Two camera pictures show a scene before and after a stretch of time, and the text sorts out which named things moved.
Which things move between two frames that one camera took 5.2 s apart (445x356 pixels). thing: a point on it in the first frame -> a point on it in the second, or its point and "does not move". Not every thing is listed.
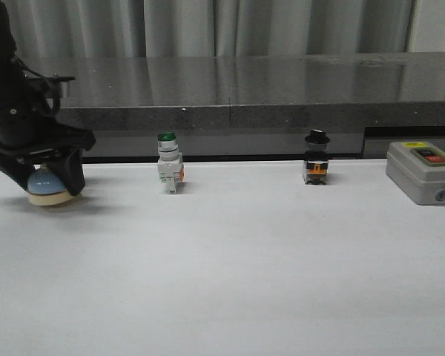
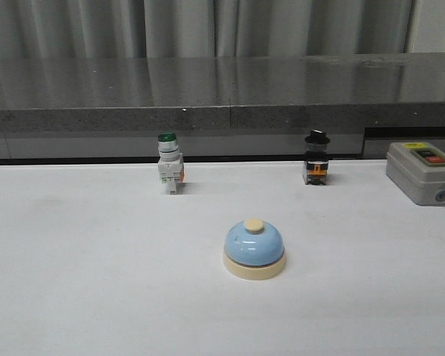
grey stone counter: (258, 107) does not move
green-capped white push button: (170, 163) does not move
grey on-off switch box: (423, 172) does not move
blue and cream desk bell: (45, 187) -> (254, 250)
